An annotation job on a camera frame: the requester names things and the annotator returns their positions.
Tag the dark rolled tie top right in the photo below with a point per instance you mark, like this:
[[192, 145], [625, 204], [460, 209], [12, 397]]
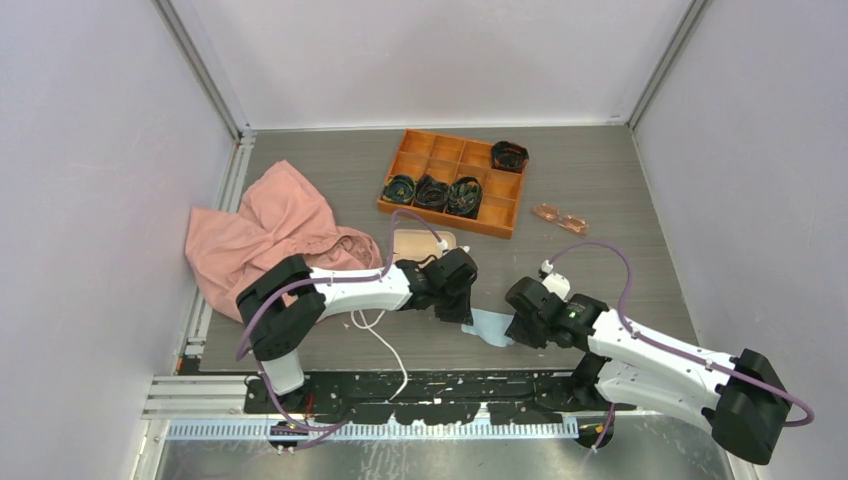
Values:
[[508, 156]]

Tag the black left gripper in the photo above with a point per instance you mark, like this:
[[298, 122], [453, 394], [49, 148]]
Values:
[[462, 314]]

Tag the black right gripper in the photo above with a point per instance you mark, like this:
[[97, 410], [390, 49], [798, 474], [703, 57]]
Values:
[[517, 332]]

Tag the pink transparent sunglasses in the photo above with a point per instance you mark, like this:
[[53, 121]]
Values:
[[554, 216]]

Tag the dark floral rolled tie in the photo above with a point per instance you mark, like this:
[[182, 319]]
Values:
[[399, 189]]

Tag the light blue cleaning cloth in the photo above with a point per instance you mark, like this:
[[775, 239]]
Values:
[[489, 326]]

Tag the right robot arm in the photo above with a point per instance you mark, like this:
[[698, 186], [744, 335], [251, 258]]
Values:
[[733, 398]]

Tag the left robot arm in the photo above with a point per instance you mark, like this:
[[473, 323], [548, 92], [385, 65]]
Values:
[[283, 305]]

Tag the white drawstring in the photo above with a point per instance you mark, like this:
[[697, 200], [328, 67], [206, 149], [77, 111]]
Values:
[[360, 321]]

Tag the pink shorts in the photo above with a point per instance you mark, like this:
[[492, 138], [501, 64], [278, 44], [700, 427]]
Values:
[[280, 215]]

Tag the orange wooden divider tray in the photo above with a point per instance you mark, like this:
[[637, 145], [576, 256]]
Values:
[[447, 158]]

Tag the pink glasses case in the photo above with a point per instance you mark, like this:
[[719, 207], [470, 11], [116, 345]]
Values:
[[420, 245]]

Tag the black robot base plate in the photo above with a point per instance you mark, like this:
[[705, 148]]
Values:
[[439, 397]]

